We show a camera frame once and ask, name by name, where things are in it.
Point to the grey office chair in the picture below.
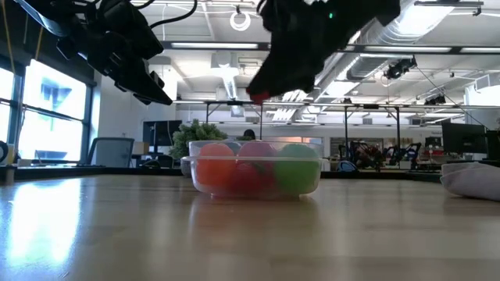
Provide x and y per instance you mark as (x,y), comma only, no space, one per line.
(111,152)

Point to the small red fruit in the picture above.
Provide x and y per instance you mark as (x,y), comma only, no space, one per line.
(259,98)

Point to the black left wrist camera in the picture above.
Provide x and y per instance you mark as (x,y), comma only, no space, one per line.
(133,31)

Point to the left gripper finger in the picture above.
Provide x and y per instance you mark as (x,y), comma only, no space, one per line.
(144,80)
(160,101)

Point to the clear plastic tupperware container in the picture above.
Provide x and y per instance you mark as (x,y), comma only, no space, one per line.
(254,193)

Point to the dark computer monitor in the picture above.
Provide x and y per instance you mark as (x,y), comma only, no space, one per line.
(156,132)
(463,136)

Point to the long ceiling light bar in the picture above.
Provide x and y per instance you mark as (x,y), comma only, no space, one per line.
(215,45)

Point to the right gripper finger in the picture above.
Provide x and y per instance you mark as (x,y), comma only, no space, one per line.
(304,89)
(289,68)

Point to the small orange tomato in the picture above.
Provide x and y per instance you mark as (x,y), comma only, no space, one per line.
(215,166)

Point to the green striped toy watermelon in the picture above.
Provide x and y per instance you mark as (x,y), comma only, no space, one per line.
(297,171)

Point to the person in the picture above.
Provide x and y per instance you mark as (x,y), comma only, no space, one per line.
(249,134)

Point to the silver ceiling air duct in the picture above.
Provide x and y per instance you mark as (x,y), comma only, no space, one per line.
(375,54)

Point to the pink round fruit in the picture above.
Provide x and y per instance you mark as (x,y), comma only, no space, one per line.
(256,156)

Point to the black background workstation frame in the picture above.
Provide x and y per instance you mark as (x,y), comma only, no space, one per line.
(345,129)

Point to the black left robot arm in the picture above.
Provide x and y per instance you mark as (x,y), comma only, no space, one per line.
(47,11)

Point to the green succulent in white pot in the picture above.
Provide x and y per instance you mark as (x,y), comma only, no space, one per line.
(195,132)

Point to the beige folded towel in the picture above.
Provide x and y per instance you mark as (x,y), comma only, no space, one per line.
(472,181)

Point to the black metal table frame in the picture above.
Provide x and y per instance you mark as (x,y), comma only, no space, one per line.
(78,171)

